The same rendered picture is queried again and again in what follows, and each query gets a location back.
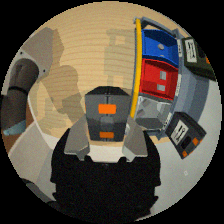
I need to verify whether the grey open bin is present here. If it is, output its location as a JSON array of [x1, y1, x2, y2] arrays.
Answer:
[[134, 93, 172, 130]]

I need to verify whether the yellow narrow bar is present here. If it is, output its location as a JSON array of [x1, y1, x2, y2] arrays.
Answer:
[[130, 19, 142, 118]]

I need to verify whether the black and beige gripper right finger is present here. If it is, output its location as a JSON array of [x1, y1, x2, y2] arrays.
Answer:
[[122, 114, 161, 187]]

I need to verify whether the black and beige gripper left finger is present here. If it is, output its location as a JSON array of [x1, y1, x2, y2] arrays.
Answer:
[[50, 113, 90, 184]]

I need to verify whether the red open bin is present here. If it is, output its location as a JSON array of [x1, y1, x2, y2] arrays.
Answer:
[[139, 58, 178, 100]]

